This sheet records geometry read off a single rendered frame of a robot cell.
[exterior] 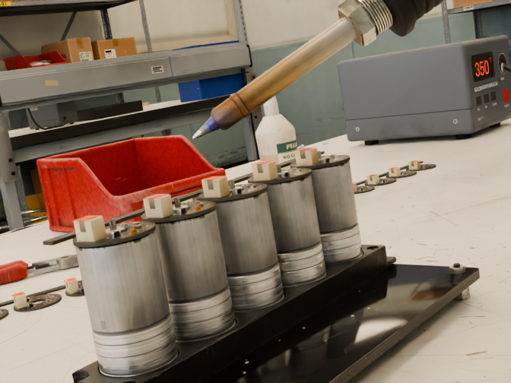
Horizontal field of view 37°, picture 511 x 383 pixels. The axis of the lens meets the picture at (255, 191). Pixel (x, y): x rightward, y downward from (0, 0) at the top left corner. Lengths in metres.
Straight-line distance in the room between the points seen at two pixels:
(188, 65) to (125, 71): 0.34
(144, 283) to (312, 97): 5.94
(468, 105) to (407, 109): 0.07
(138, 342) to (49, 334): 0.14
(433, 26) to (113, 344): 5.32
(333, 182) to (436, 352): 0.08
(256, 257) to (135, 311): 0.06
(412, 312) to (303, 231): 0.05
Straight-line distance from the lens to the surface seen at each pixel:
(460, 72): 0.78
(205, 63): 3.35
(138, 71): 3.10
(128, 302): 0.23
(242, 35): 3.60
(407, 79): 0.80
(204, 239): 0.24
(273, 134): 0.62
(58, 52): 5.09
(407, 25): 0.24
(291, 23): 6.23
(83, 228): 0.23
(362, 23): 0.24
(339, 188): 0.31
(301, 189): 0.28
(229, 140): 6.41
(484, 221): 0.44
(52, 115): 2.99
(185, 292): 0.25
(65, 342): 0.35
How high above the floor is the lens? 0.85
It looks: 9 degrees down
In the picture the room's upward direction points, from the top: 9 degrees counter-clockwise
